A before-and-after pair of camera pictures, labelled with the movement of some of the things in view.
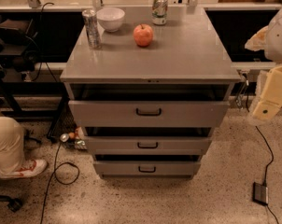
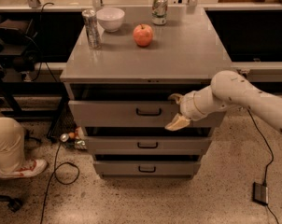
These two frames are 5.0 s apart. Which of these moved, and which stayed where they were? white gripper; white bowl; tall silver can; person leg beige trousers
Moved: white gripper
Stayed: white bowl; tall silver can; person leg beige trousers
